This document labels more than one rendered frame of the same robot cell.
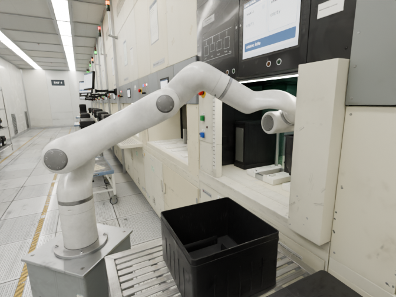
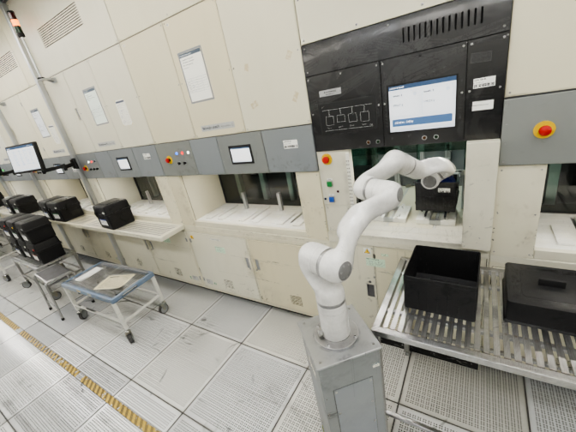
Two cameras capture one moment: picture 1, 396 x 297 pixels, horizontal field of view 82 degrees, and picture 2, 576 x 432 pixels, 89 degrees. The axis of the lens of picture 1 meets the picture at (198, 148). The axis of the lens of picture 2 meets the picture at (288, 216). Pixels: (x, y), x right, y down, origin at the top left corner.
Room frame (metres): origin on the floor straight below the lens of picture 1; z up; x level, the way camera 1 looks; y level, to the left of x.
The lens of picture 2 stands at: (0.00, 1.00, 1.74)
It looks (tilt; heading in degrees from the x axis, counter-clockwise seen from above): 22 degrees down; 332
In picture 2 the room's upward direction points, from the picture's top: 11 degrees counter-clockwise
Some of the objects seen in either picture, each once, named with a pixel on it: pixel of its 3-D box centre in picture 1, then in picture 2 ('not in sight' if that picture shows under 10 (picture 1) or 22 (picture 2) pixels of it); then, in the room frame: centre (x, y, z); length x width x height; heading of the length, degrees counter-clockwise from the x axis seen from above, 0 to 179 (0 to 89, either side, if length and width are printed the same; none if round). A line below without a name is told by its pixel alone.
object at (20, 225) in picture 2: (88, 126); (34, 229); (4.30, 2.06, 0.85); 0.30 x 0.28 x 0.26; 26
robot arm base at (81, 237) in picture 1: (79, 221); (333, 316); (0.81, 0.46, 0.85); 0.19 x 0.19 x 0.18
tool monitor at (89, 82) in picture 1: (100, 83); (46, 159); (3.89, 1.58, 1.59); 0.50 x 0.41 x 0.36; 117
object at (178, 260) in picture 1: (214, 245); (441, 279); (0.65, -0.05, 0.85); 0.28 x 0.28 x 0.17; 25
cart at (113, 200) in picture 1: (95, 179); (117, 295); (3.07, 1.45, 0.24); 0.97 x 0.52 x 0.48; 29
